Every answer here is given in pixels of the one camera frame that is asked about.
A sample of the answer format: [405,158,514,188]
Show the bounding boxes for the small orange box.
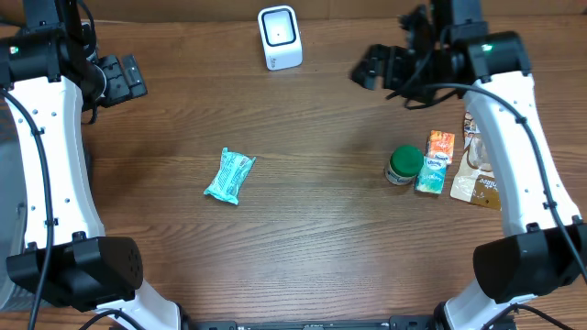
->
[426,130,455,165]

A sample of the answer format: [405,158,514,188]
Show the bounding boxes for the green lid white jar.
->
[384,145,424,185]

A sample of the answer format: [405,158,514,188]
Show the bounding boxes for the small teal tissue pack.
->
[415,157,447,194]

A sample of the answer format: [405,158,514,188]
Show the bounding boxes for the beige snack pouch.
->
[450,112,501,210]

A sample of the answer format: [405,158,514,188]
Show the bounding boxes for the light green wipes packet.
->
[204,148,256,205]

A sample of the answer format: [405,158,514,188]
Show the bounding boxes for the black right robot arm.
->
[351,1,586,329]

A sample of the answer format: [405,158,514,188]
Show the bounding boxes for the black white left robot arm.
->
[1,0,190,329]

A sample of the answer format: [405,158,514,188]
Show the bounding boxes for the white barcode scanner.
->
[258,5,303,71]

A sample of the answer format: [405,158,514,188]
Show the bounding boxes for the grey plastic mesh basket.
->
[1,101,32,312]

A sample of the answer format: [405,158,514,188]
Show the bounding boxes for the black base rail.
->
[185,315,444,330]

